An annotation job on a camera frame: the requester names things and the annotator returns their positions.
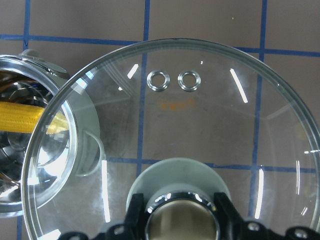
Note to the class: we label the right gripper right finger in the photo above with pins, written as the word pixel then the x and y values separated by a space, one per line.
pixel 233 227

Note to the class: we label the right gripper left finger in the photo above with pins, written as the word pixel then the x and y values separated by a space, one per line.
pixel 131 228

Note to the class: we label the glass pot lid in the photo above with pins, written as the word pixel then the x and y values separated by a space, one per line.
pixel 181 120

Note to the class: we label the yellow corn cob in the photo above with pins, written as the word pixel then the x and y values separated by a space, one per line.
pixel 22 118

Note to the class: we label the pale green electric pot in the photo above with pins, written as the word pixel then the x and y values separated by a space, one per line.
pixel 38 159

